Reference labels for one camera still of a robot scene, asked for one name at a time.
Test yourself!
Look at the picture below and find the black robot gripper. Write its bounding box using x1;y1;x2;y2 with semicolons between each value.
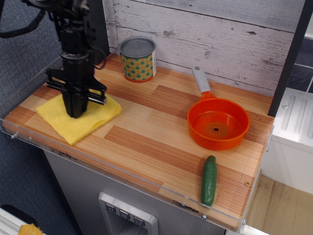
45;52;107;118

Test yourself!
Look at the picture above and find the yellow cloth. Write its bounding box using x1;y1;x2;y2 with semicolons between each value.
36;94;122;145

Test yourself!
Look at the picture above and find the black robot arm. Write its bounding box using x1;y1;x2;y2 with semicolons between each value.
25;0;107;118

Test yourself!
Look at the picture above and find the patterned tin can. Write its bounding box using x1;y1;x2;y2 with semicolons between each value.
116;36;157;83

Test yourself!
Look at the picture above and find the grey cabinet with dispenser panel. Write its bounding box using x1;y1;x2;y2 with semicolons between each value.
45;151;226;235

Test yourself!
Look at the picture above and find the yellow object bottom left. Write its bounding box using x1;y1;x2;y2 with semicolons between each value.
18;224;44;235

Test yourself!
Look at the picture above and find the green toy cucumber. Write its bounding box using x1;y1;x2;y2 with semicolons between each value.
201;155;217;207

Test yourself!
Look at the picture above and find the white toy sink unit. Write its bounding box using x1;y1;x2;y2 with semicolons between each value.
261;88;313;193

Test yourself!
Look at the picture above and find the black left vertical post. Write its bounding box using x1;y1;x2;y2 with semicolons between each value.
85;0;110;66

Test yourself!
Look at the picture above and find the black vertical post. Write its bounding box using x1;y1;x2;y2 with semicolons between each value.
268;0;313;117
85;0;110;66

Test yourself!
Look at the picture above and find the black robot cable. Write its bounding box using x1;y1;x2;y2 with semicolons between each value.
0;0;47;39

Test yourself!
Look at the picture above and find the orange pan with grey handle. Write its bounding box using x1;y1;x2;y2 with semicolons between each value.
187;65;250;150

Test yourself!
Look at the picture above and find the black right vertical post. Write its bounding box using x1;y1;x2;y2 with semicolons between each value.
268;0;313;117

